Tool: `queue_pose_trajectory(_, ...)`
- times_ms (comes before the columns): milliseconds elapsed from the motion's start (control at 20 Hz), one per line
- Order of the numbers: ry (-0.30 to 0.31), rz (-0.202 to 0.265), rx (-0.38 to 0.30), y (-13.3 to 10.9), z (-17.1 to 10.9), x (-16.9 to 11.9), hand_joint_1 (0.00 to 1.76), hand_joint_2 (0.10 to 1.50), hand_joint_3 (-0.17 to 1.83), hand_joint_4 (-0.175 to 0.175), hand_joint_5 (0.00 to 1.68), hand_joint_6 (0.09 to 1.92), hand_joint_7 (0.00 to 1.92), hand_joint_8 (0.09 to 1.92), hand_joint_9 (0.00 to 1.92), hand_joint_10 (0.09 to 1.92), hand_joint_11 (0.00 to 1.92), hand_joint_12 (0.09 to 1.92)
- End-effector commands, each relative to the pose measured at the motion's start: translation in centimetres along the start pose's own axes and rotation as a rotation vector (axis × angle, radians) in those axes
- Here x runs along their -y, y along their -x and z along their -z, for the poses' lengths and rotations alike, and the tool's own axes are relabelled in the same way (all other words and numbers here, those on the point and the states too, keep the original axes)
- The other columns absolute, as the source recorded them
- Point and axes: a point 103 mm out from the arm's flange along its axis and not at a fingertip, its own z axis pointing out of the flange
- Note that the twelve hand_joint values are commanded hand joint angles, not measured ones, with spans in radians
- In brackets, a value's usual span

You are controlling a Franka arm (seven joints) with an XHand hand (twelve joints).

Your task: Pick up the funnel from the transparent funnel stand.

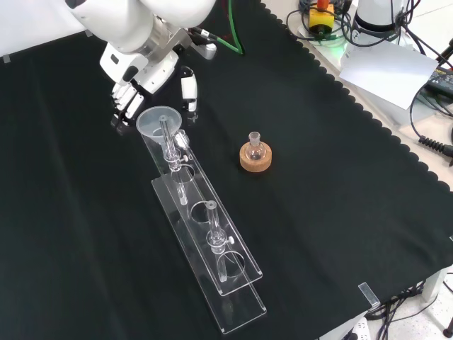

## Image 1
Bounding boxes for clear plastic funnel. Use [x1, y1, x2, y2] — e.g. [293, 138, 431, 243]
[135, 105, 184, 153]

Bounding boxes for black coiled cable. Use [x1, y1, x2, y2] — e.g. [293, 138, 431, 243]
[409, 81, 453, 159]

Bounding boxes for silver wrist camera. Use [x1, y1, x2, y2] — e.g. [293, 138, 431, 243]
[193, 42, 218, 61]

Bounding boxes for yellow stop button box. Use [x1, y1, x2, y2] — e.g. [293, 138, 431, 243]
[309, 0, 336, 36]

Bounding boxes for black power adapter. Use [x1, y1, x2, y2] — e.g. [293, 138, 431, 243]
[424, 67, 453, 96]

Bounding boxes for green cable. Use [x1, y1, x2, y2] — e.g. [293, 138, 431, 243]
[227, 0, 246, 57]

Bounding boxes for clear acrylic funnel stand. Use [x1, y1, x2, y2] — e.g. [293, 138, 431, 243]
[140, 115, 267, 336]

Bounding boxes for clear plastic cloth clip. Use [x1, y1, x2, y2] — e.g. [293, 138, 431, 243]
[357, 282, 380, 307]

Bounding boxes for black tripod leg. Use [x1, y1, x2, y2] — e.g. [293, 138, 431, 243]
[435, 38, 453, 69]

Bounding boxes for cork ring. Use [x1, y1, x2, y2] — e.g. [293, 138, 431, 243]
[239, 141, 274, 174]

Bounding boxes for pale board sheet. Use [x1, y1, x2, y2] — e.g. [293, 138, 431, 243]
[338, 41, 439, 110]

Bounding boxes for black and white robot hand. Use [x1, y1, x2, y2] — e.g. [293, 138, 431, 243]
[99, 42, 199, 136]

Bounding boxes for black cable loop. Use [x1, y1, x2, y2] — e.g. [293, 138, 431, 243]
[285, 7, 352, 45]

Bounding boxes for black bench cloth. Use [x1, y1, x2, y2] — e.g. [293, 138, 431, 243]
[0, 0, 453, 340]

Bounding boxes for white power strip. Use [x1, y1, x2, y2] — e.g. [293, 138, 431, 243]
[340, 317, 372, 340]

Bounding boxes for small round-bottom glass flask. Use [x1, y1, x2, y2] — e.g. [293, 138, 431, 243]
[246, 131, 266, 161]

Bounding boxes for white table leg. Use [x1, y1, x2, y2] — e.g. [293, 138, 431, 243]
[422, 267, 447, 302]

